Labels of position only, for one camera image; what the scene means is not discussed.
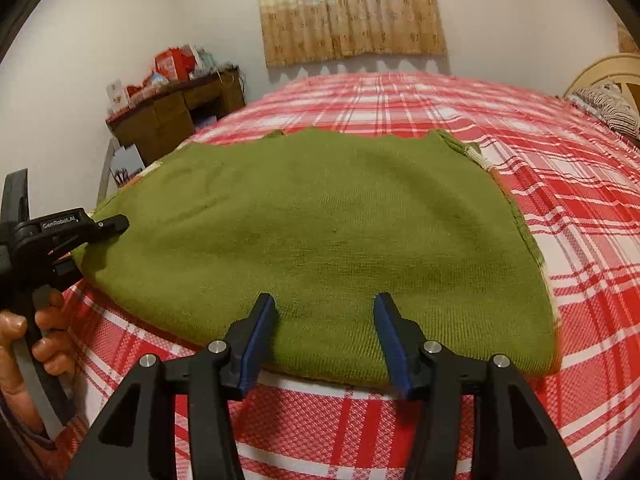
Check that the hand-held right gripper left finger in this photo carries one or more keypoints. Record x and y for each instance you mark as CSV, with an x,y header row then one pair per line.
x,y
257,340

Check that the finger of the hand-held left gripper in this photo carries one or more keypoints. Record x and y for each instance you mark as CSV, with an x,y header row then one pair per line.
x,y
111,224

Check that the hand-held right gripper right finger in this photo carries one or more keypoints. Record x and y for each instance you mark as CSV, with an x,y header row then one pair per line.
x,y
392,340

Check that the green orange striped knit sweater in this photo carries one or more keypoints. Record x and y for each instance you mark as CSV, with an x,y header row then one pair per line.
x,y
325,240

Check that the person's left forearm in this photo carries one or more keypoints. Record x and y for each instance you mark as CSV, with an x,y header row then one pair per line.
x,y
22,442

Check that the person's left hand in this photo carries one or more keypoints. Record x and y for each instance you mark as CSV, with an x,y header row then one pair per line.
x,y
52,340

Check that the grey metal bar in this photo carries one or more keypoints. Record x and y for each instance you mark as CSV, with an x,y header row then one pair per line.
x,y
106,172

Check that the white paper bag dark print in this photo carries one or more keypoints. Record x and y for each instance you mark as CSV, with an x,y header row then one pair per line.
x,y
127,166

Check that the brown wooden desk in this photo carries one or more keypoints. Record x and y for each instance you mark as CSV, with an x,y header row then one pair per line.
x,y
165,115

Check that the white card box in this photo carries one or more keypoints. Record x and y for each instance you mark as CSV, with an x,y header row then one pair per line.
x,y
115,97

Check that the red and white gift boxes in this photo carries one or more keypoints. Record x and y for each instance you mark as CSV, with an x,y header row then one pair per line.
x,y
145,91

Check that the red boxes clutter on desk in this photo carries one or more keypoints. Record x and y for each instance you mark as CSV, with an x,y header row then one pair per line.
x,y
172,66

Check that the pale blue bag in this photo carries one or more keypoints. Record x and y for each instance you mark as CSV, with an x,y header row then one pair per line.
x,y
206,62

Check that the bed with red plaid sheet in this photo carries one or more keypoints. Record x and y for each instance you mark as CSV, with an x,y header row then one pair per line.
x,y
575,210

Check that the wide beige patterned curtain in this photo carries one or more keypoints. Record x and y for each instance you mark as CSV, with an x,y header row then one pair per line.
x,y
350,15

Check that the grey patterned pillow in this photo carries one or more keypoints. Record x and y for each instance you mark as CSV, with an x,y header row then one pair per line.
x,y
607,105

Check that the cream wooden headboard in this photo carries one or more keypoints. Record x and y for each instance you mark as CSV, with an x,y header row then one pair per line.
x,y
600,67

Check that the narrow beige patterned curtain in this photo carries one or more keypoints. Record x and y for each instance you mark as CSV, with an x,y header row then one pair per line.
x,y
629,39

